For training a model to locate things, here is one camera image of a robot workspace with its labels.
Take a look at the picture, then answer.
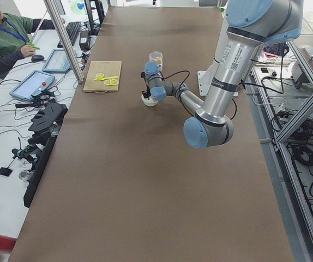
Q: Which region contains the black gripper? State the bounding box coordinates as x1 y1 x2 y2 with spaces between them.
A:
141 90 150 99

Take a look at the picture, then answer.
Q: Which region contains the clear plastic egg box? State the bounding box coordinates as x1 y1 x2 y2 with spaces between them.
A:
149 51 163 71

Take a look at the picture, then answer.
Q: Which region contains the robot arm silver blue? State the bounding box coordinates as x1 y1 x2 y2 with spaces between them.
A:
141 1 303 148

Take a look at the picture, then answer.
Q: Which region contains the white round bowl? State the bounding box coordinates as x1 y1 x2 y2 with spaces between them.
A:
141 95 158 107

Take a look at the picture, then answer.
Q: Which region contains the yellow plastic knife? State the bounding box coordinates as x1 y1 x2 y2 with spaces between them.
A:
94 76 118 81

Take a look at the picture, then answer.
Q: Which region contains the wooden cutting board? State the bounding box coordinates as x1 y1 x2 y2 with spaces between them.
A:
83 61 122 93

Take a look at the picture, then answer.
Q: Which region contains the lemon slice mid board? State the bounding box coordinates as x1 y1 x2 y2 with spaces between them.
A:
95 73 105 79

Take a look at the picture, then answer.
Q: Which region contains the black keyboard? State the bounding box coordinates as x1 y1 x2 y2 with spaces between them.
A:
65 21 82 46

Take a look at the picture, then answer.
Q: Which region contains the upper blue teach pendant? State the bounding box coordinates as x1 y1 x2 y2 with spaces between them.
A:
9 70 55 100

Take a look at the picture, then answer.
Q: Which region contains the black computer mouse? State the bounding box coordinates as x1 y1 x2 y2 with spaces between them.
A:
31 55 45 63

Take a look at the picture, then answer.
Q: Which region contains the person in green shirt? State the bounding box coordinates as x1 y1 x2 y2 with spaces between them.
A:
0 9 55 79

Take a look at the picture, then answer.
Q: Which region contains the black small pad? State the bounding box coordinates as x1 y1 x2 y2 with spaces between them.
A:
0 167 13 177

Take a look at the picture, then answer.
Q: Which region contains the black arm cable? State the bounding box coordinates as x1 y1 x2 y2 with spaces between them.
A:
161 70 191 82

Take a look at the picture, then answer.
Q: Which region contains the lemon slice near handle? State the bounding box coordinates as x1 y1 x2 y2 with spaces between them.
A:
104 79 118 86

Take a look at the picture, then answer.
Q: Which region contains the white pedestal column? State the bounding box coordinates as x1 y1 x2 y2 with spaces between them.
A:
196 32 239 97

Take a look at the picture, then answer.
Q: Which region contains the aluminium frame post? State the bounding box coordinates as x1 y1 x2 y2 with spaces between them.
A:
44 0 84 84

